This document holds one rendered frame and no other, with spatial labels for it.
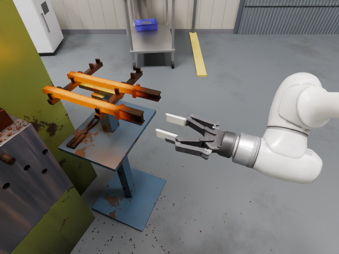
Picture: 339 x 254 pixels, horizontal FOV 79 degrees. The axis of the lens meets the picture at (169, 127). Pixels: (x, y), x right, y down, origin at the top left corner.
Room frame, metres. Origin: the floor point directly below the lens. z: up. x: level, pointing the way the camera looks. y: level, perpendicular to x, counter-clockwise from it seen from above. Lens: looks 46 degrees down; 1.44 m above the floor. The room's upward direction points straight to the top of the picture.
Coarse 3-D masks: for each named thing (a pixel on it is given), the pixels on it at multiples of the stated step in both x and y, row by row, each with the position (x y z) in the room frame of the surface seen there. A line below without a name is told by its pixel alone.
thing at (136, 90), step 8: (72, 72) 0.75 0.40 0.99; (80, 80) 0.71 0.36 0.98; (88, 80) 0.70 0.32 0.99; (96, 80) 0.69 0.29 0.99; (104, 80) 0.69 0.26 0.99; (112, 88) 0.66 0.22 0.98; (120, 88) 0.65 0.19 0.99; (128, 88) 0.64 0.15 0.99; (136, 88) 0.63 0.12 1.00; (144, 88) 0.63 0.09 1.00; (136, 96) 0.62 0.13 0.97; (144, 96) 0.62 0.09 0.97; (152, 96) 0.61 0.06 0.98; (160, 96) 0.62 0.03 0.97
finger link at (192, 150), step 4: (176, 144) 0.37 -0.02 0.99; (180, 144) 0.37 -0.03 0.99; (184, 144) 0.37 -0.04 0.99; (180, 148) 0.36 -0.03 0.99; (184, 148) 0.36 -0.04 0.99; (188, 148) 0.35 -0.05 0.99; (192, 148) 0.35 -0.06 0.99; (196, 148) 0.35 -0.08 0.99; (200, 148) 0.35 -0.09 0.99; (184, 152) 0.36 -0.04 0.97; (188, 152) 0.35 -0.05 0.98; (192, 152) 0.35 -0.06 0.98; (196, 152) 0.35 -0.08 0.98; (200, 152) 0.34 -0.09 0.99; (204, 152) 0.34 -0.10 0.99; (208, 152) 0.34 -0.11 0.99; (200, 156) 0.34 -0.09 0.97
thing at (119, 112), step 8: (48, 88) 0.64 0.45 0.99; (56, 88) 0.64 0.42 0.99; (56, 96) 0.61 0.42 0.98; (64, 96) 0.59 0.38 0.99; (72, 96) 0.59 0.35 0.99; (80, 96) 0.59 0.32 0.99; (80, 104) 0.57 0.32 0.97; (88, 104) 0.55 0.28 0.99; (96, 104) 0.55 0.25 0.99; (104, 104) 0.55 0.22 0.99; (112, 104) 0.55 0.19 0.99; (120, 104) 0.54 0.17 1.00; (112, 112) 0.51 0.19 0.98; (120, 112) 0.51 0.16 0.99; (128, 112) 0.49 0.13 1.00; (136, 112) 0.49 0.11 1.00; (128, 120) 0.50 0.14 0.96; (136, 120) 0.49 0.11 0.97; (144, 120) 0.50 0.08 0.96
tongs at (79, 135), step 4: (92, 120) 0.74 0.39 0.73; (96, 120) 0.73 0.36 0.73; (88, 124) 0.71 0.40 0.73; (92, 124) 0.71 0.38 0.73; (88, 128) 0.68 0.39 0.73; (84, 132) 0.66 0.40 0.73; (76, 136) 0.63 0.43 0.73; (80, 136) 0.63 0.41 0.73; (84, 136) 0.63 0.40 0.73; (72, 140) 0.61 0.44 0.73; (76, 140) 0.61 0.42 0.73; (80, 140) 0.61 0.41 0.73; (68, 144) 0.58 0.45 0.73; (72, 144) 0.58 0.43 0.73; (76, 144) 0.58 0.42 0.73; (72, 148) 0.57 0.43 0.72
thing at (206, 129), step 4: (188, 120) 0.47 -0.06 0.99; (192, 120) 0.46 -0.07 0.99; (188, 124) 0.47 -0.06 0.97; (192, 124) 0.46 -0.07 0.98; (196, 124) 0.45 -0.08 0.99; (200, 124) 0.45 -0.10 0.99; (192, 128) 0.45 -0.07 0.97; (196, 128) 0.44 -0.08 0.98; (200, 128) 0.43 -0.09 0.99; (204, 128) 0.43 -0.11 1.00; (208, 128) 0.43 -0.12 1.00; (200, 132) 0.43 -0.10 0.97; (204, 132) 0.42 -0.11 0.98; (208, 132) 0.41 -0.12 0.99; (212, 132) 0.41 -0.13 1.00; (216, 132) 0.41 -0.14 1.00
